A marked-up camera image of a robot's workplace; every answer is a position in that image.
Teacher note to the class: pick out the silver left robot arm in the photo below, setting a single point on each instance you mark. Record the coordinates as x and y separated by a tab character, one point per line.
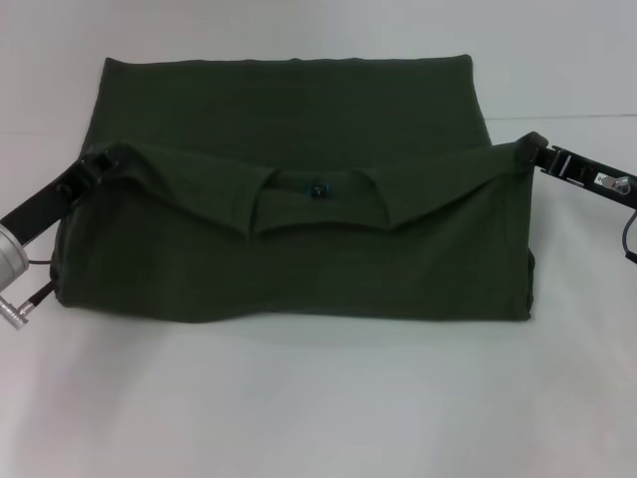
7	259

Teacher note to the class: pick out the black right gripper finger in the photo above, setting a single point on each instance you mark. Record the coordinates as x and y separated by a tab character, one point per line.
531	152

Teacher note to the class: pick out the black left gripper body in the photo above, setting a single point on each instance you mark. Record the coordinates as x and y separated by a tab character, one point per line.
42	201

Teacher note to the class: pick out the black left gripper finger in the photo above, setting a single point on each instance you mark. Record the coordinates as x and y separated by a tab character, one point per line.
102	162

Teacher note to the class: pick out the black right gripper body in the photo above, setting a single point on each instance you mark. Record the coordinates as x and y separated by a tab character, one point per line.
592	171

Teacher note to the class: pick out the dark green FREE t-shirt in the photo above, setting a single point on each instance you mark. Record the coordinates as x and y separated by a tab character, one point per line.
298	249

